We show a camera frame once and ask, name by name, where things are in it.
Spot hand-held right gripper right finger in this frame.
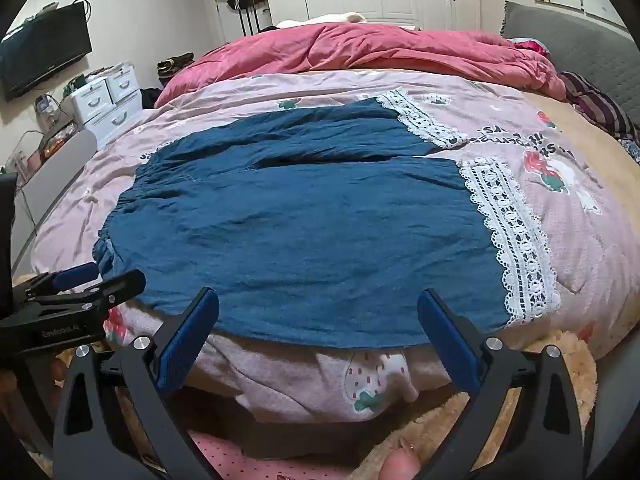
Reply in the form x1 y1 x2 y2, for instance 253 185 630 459
417 288 588 480

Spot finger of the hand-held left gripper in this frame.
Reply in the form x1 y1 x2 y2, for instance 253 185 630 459
30 269 147 322
22 261 103 306

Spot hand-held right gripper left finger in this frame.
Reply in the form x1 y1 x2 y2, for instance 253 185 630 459
50 287 221 480

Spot blue denim pants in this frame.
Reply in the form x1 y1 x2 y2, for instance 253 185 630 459
92 87 563 351

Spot beige fluffy blanket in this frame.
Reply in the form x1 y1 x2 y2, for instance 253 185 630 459
350 332 598 480

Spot grey bed footboard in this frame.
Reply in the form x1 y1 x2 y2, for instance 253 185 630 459
10 130 98 276

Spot pink dotted garment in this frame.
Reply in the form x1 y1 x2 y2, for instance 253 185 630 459
190 432 381 480

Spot white drawer chest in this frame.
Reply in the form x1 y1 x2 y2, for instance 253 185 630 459
70 62 144 148

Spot black flat television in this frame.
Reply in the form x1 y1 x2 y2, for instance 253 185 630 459
0 1 93 102

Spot dark olive bag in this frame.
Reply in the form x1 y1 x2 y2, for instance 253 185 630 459
157 52 195 78

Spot beige bed sheet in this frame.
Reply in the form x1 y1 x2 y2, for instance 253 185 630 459
520 90 640 281

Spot striped dark cloth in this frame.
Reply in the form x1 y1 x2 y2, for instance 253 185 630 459
557 71 638 141

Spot pink strawberry printed blanket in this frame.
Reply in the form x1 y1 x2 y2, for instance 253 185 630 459
30 67 640 423

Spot red comforter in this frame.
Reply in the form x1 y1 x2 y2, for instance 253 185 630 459
154 22 568 109

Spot grey padded headboard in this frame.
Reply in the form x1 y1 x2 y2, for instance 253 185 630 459
501 1 640 136

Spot white pillow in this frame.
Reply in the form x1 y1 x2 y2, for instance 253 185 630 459
276 11 366 28

